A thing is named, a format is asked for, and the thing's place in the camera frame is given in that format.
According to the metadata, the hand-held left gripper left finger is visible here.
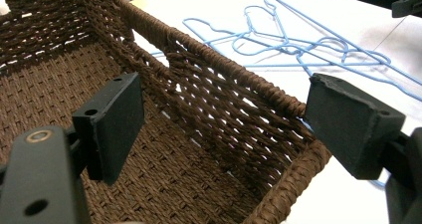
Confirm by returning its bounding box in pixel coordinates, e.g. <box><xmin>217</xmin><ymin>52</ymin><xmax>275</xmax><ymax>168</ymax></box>
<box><xmin>71</xmin><ymin>72</ymin><xmax>145</xmax><ymax>186</ymax></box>

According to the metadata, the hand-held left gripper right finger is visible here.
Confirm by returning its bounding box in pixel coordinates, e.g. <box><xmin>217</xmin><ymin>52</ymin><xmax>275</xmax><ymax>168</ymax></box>
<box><xmin>304</xmin><ymin>73</ymin><xmax>406</xmax><ymax>181</ymax></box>

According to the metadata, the brown woven basket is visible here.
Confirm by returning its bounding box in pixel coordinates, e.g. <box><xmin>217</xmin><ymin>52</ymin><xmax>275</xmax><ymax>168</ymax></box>
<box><xmin>0</xmin><ymin>0</ymin><xmax>332</xmax><ymax>224</ymax></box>

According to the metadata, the white table cover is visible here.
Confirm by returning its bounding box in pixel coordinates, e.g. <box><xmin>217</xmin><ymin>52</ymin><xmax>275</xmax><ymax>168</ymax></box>
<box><xmin>132</xmin><ymin>0</ymin><xmax>422</xmax><ymax>224</ymax></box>

